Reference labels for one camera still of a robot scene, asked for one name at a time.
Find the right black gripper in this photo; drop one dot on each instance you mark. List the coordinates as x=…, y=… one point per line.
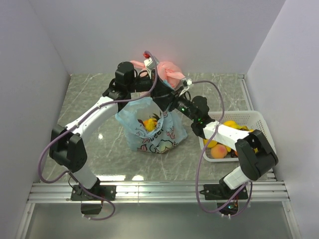
x=175, y=99

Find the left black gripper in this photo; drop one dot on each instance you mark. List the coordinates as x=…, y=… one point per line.
x=159, y=89

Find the blue plastic bag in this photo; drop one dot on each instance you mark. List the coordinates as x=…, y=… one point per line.
x=168, y=133

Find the fake pineapple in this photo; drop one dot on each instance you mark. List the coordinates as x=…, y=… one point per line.
x=155, y=116

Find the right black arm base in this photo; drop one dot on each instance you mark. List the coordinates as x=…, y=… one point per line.
x=222, y=192

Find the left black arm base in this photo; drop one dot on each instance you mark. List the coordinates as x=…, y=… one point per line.
x=92, y=200

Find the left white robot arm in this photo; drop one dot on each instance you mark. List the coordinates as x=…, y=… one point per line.
x=67, y=146

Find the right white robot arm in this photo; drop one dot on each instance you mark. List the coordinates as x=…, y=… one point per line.
x=255, y=154

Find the pink tied plastic bag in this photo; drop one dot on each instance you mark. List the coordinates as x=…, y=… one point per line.
x=171, y=73

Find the yellow fake orange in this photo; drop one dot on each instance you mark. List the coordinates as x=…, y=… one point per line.
x=210, y=144

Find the fake peach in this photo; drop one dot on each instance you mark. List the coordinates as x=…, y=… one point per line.
x=218, y=151

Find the white plastic basket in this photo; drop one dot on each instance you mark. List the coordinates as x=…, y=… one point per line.
x=251, y=119

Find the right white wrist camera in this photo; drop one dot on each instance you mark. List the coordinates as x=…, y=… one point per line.
x=186, y=84

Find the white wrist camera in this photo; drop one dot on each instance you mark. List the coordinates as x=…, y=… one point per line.
x=186, y=84
x=149, y=65

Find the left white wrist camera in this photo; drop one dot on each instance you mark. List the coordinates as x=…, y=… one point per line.
x=149, y=65

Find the aluminium rail frame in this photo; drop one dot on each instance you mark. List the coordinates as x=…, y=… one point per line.
x=156, y=198

